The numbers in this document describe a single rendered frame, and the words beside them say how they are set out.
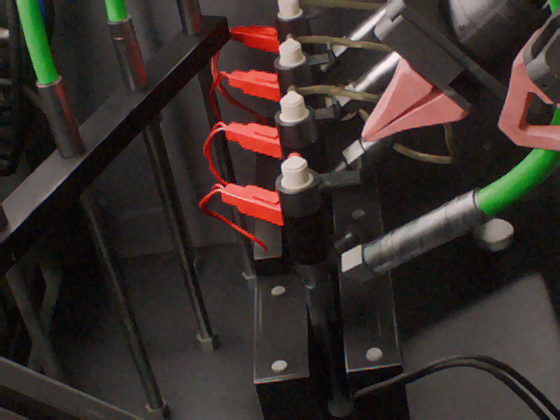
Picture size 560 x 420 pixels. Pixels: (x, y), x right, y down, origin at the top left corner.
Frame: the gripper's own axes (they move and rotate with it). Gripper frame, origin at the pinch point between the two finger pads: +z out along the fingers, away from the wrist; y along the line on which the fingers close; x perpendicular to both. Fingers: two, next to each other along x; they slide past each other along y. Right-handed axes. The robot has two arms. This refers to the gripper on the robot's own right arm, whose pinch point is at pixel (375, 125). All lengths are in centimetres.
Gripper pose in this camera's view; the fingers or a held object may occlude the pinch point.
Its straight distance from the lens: 66.8
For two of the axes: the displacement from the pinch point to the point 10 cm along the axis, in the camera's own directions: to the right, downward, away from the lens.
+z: -5.8, 5.4, 6.1
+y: -7.8, -5.9, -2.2
